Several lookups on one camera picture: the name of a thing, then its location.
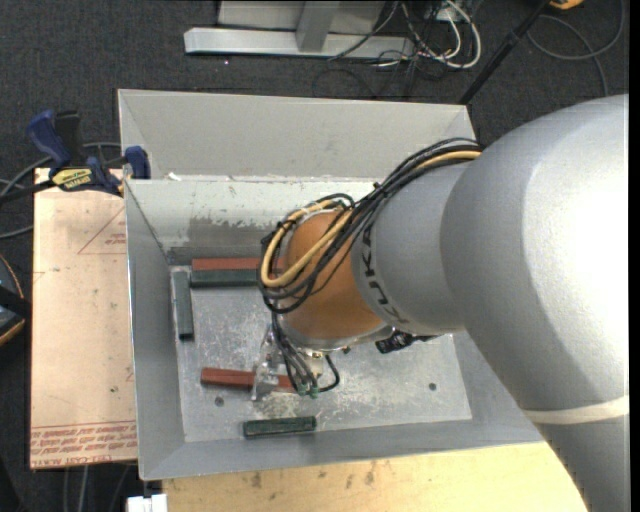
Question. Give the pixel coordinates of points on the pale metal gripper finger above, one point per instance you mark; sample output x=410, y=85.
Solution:
x=264, y=390
x=266, y=370

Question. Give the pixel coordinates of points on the dark green flat block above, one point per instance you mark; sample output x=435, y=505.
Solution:
x=225, y=278
x=182, y=305
x=280, y=427

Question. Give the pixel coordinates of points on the red-brown flat block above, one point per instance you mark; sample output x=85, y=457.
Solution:
x=225, y=377
x=225, y=264

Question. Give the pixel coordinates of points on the brown cardboard board, red print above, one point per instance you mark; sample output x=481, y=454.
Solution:
x=82, y=310

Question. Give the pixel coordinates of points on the grey metal bin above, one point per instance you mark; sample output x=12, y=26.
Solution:
x=225, y=135

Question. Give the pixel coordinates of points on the black cylinder on white bracket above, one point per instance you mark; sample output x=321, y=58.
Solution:
x=395, y=343

